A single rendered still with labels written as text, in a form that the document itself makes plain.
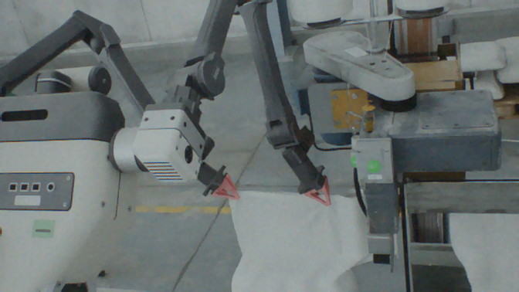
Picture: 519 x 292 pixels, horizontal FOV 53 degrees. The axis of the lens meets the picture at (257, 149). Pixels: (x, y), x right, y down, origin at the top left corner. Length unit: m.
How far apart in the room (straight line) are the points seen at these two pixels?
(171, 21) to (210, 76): 6.07
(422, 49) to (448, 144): 0.50
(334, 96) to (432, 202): 0.41
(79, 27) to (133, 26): 5.84
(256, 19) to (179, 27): 5.77
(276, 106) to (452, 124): 0.44
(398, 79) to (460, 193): 0.36
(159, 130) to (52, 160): 0.23
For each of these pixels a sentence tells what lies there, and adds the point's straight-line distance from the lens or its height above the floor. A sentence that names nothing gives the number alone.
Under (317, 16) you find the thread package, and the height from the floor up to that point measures 1.55.
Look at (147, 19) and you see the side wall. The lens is 7.32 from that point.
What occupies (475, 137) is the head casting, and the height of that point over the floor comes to 1.32.
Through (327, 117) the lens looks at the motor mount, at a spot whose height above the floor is 1.21.
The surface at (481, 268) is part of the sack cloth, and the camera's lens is 1.54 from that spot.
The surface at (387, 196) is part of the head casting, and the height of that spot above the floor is 1.18.
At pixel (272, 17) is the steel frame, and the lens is 6.19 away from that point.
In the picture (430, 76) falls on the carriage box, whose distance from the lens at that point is 1.50.
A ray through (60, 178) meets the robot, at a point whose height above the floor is 1.44.
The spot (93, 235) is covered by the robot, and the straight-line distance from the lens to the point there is 1.07.
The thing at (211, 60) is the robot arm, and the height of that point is 1.56.
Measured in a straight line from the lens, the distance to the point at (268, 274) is 1.63.
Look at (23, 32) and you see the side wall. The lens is 8.52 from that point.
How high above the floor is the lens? 1.86
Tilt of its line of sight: 26 degrees down
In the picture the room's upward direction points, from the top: 11 degrees counter-clockwise
